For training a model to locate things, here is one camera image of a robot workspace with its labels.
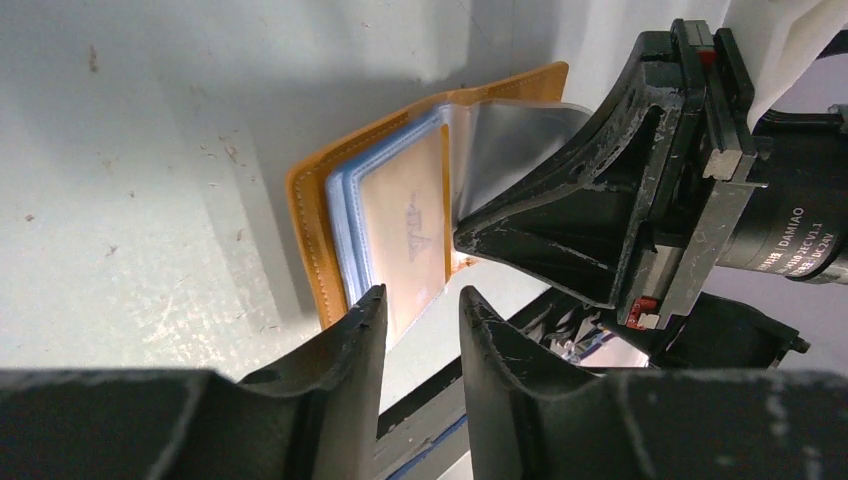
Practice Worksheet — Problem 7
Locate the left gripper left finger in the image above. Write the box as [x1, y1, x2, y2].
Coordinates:
[1, 285, 387, 479]

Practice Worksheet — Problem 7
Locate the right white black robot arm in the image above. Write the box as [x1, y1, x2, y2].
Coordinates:
[453, 19, 847, 368]

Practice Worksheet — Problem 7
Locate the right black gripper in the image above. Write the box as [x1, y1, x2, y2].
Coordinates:
[454, 19, 847, 330]

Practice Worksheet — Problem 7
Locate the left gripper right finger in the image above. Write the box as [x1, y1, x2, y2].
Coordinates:
[459, 286, 847, 479]

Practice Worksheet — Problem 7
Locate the tan credit card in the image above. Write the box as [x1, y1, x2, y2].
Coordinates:
[360, 126, 446, 347]

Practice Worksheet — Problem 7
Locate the orange card holder wallet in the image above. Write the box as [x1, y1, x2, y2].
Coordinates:
[286, 61, 590, 345]

